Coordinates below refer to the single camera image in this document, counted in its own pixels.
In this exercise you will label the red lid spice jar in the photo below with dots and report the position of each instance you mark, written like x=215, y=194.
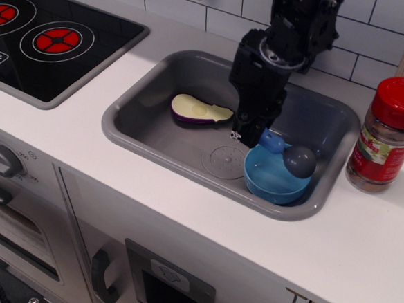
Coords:
x=378, y=154

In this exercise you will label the dark grey cabinet handle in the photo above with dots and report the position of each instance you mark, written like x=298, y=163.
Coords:
x=99, y=265

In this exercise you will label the black toy stove top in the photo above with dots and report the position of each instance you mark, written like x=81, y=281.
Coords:
x=51, y=48

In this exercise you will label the blue grey toy spoon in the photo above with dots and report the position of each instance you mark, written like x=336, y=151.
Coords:
x=299, y=160

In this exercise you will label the toy eggplant half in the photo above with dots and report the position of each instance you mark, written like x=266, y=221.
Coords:
x=189, y=109

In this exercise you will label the light blue plastic bowl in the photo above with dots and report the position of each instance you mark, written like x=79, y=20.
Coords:
x=266, y=176

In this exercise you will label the grey oven knob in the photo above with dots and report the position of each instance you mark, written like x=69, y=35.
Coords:
x=9, y=163

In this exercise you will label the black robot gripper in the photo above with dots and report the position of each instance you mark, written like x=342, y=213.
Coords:
x=261, y=89

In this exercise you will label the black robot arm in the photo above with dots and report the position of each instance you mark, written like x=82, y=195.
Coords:
x=298, y=31

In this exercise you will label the grey dishwasher control panel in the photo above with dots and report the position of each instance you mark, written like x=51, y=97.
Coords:
x=157, y=280

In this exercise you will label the grey plastic sink basin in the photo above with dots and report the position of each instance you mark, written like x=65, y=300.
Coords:
x=141, y=121

